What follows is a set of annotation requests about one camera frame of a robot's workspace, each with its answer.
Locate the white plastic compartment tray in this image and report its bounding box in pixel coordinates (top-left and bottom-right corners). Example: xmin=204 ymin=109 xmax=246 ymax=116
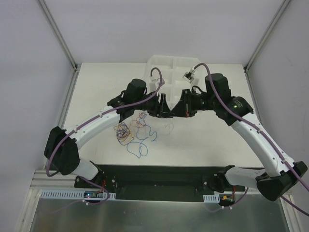
xmin=144 ymin=55 xmax=206 ymax=109

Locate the left aluminium frame post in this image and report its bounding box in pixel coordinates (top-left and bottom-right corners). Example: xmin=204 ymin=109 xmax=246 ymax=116
xmin=36 ymin=0 xmax=78 ymax=70

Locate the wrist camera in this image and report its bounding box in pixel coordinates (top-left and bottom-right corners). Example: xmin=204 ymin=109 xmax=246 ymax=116
xmin=149 ymin=76 xmax=161 ymax=92
xmin=183 ymin=70 xmax=195 ymax=84

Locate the right aluminium frame post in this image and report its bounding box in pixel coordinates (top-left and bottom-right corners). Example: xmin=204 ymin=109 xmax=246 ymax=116
xmin=244 ymin=0 xmax=292 ymax=73

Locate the white cable duct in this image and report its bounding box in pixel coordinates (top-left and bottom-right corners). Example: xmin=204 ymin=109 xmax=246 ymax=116
xmin=41 ymin=189 xmax=116 ymax=201
xmin=203 ymin=194 xmax=220 ymax=203

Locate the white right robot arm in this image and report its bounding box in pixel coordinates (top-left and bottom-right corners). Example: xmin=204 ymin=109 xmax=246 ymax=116
xmin=171 ymin=73 xmax=308 ymax=201

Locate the blue wire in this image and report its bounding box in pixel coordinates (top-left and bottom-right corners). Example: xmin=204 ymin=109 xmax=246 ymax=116
xmin=126 ymin=123 xmax=158 ymax=160

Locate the aluminium front rail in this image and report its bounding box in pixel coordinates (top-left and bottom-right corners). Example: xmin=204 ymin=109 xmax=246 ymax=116
xmin=30 ymin=169 xmax=293 ymax=194

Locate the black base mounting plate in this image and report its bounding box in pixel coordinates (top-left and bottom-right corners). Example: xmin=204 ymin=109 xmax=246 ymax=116
xmin=73 ymin=164 xmax=251 ymax=201

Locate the coloured wire bundle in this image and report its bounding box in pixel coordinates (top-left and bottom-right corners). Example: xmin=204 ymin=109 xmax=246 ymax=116
xmin=113 ymin=112 xmax=148 ymax=147

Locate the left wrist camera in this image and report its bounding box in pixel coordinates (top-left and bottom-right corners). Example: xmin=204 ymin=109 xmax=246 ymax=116
xmin=149 ymin=76 xmax=161 ymax=92

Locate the right white cable duct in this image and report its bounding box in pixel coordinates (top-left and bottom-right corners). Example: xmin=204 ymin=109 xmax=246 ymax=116
xmin=203 ymin=194 xmax=220 ymax=203

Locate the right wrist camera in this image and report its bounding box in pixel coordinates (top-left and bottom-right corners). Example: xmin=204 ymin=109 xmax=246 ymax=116
xmin=183 ymin=70 xmax=195 ymax=84

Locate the aluminium frame post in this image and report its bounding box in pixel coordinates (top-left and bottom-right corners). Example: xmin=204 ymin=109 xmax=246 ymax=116
xmin=36 ymin=0 xmax=78 ymax=70
xmin=244 ymin=0 xmax=292 ymax=73

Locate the left white cable duct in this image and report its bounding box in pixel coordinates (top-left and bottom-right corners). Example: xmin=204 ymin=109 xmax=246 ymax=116
xmin=41 ymin=189 xmax=116 ymax=201

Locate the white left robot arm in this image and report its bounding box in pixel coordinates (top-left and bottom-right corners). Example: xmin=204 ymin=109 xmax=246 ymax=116
xmin=44 ymin=79 xmax=170 ymax=188

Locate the white wire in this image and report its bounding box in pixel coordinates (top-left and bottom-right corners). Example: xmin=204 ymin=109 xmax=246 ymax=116
xmin=160 ymin=122 xmax=176 ymax=136

